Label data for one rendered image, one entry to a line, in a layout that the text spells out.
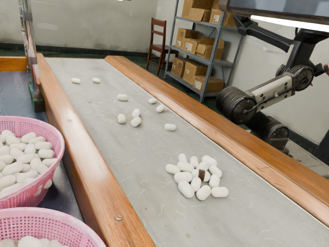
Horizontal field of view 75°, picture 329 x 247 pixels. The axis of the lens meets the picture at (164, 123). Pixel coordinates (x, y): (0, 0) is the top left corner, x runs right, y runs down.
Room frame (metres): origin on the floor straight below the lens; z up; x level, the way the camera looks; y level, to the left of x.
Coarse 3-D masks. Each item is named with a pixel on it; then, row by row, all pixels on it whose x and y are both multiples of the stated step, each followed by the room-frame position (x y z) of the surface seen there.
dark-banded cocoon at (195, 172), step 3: (192, 171) 0.35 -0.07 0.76; (195, 171) 0.34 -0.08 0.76; (198, 171) 0.34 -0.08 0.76; (192, 174) 0.34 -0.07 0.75; (195, 174) 0.34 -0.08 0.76; (207, 174) 0.34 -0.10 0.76; (192, 177) 0.34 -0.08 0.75; (207, 177) 0.34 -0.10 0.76; (204, 180) 0.33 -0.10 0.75; (207, 180) 0.34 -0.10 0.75
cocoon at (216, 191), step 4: (212, 188) 0.31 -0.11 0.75; (216, 188) 0.31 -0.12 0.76; (220, 188) 0.31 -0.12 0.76; (224, 188) 0.31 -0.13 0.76; (212, 192) 0.30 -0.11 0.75; (216, 192) 0.30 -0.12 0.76; (220, 192) 0.30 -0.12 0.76; (224, 192) 0.30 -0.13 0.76; (228, 192) 0.31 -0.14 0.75; (216, 196) 0.30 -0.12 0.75; (220, 196) 0.30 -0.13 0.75; (224, 196) 0.30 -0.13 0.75
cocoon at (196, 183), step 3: (195, 177) 0.33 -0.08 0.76; (198, 177) 0.33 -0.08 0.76; (192, 180) 0.32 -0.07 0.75; (195, 180) 0.32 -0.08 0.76; (198, 180) 0.32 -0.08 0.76; (192, 183) 0.31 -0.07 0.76; (195, 183) 0.31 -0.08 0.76; (198, 183) 0.31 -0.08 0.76; (192, 186) 0.31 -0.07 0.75; (195, 186) 0.30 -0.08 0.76; (198, 186) 0.31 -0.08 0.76; (195, 189) 0.30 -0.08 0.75; (198, 189) 0.30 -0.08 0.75
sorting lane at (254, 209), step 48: (96, 96) 0.68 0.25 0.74; (144, 96) 0.76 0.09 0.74; (96, 144) 0.40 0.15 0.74; (144, 144) 0.44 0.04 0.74; (192, 144) 0.48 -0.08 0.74; (144, 192) 0.28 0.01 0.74; (240, 192) 0.33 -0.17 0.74; (192, 240) 0.21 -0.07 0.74; (240, 240) 0.22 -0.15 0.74; (288, 240) 0.24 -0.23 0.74
